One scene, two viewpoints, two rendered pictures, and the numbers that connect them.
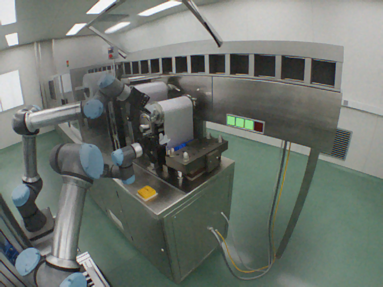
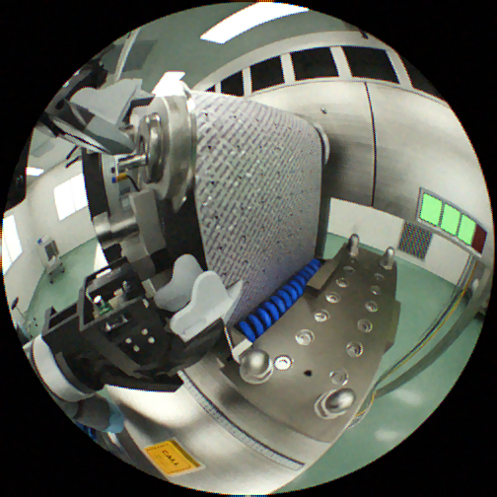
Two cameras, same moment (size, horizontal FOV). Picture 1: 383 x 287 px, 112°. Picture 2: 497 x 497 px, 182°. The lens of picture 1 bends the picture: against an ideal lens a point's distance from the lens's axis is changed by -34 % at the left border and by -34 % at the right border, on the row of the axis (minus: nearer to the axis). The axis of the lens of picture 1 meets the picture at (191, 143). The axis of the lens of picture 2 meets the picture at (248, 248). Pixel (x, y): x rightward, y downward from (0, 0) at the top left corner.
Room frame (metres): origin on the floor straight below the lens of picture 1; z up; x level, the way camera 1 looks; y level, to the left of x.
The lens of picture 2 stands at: (0.91, 0.11, 1.22)
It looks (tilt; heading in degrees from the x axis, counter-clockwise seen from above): 29 degrees down; 3
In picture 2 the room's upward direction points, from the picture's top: 4 degrees counter-clockwise
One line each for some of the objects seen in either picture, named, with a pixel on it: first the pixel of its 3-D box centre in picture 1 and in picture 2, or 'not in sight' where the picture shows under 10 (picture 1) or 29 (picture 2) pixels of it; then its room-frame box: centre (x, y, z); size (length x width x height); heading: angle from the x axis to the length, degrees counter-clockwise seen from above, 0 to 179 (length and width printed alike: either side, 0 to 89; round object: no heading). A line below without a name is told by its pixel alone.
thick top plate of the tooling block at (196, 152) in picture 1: (199, 152); (347, 314); (1.07, -0.04, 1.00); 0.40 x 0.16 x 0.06; 136
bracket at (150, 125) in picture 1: (150, 146); (161, 297); (1.07, 0.25, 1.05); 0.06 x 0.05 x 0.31; 136
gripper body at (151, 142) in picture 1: (148, 143); (107, 336); (0.95, 0.23, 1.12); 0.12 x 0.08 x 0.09; 136
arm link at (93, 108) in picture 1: (51, 117); not in sight; (0.67, 0.59, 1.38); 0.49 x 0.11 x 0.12; 107
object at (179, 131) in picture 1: (179, 132); (283, 241); (1.12, 0.07, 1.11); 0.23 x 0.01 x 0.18; 136
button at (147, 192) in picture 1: (146, 192); (170, 459); (0.80, 0.24, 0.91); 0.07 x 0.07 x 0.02; 46
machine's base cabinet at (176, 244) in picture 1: (117, 173); not in sight; (1.76, 0.84, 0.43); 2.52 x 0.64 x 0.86; 46
